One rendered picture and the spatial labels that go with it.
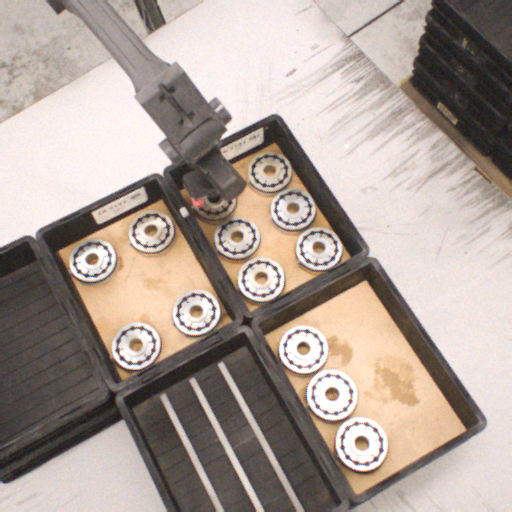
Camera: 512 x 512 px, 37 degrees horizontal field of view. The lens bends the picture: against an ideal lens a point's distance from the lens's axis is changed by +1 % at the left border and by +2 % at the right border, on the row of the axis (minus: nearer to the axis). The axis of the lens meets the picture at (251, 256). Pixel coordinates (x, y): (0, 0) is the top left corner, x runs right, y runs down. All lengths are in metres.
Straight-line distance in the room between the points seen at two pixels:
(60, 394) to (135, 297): 0.25
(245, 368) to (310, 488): 0.27
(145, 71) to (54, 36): 2.10
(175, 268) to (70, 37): 1.63
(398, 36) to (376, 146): 1.15
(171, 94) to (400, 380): 0.83
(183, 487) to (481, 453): 0.64
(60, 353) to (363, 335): 0.64
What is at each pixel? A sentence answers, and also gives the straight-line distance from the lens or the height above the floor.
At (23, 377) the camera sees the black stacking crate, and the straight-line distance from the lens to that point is 1.68.
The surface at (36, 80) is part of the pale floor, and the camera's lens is 3.06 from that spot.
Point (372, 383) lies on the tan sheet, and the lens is 1.60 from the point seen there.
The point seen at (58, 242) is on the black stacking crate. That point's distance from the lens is 1.72.
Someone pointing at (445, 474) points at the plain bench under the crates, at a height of 0.70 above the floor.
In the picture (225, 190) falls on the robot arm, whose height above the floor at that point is 1.07.
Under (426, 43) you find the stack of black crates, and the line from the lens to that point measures 2.57.
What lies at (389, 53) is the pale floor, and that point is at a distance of 3.01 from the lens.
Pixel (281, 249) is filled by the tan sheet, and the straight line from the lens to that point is 1.68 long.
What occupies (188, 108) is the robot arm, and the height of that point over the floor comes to 1.51.
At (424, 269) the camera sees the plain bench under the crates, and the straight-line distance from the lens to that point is 1.84.
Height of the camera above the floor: 2.38
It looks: 68 degrees down
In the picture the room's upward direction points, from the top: 5 degrees counter-clockwise
